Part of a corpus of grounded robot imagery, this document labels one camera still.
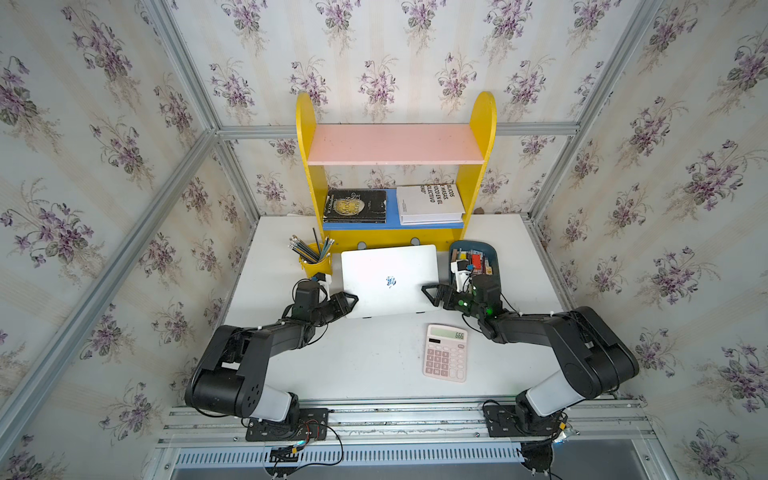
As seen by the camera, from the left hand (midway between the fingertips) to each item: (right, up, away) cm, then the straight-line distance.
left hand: (358, 304), depth 90 cm
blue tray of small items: (+42, +14, +14) cm, 46 cm away
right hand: (+23, +5, 0) cm, 24 cm away
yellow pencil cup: (-11, +11, +5) cm, 17 cm away
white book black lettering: (+24, +32, +9) cm, 42 cm away
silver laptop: (+10, +7, 0) cm, 12 cm away
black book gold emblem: (-2, +32, +12) cm, 34 cm away
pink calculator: (+25, -13, -8) cm, 29 cm away
